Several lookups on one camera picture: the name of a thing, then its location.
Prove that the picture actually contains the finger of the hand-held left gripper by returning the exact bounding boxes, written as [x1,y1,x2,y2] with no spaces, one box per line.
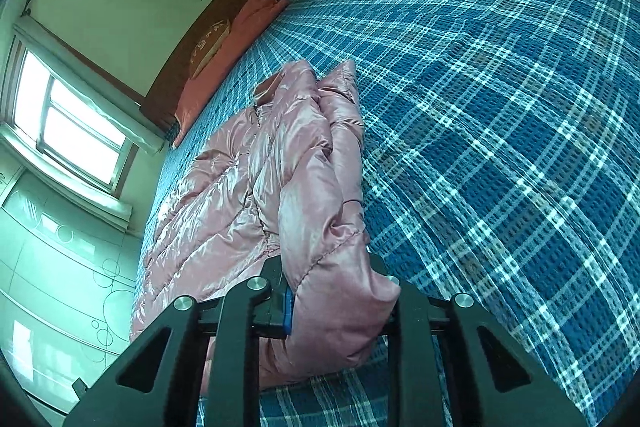
[65,254,296,427]
[367,251,589,427]

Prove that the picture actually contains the pink quilted puffer jacket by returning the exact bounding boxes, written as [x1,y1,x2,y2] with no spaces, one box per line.
[129,59,404,391]

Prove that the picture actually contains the pink pillow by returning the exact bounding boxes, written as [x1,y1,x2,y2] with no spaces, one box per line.
[172,0,291,148]

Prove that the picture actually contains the bed with blue plaid sheet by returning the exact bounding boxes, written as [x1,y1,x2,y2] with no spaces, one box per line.
[131,0,640,427]

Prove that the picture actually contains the green glass wardrobe doors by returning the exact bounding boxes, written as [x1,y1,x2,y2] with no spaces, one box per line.
[0,147,147,410]

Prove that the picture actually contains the brown wooden headboard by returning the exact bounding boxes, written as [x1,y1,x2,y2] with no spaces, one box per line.
[139,0,297,134]

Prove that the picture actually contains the small brown patterned cushion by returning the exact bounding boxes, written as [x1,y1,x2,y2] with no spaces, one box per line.
[188,18,232,80]

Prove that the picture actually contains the window with white frame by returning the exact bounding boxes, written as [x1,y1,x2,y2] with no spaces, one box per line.
[0,34,138,200]

